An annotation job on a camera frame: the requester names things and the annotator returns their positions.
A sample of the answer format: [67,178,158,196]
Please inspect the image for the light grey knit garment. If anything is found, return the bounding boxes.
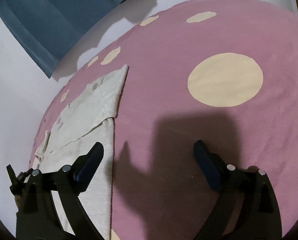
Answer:
[32,65,129,239]

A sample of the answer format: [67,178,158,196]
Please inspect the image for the pink bedsheet with cream dots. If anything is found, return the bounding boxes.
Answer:
[33,0,298,239]

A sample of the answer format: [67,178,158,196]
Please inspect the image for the blue curtain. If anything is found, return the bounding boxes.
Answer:
[0,0,126,77]

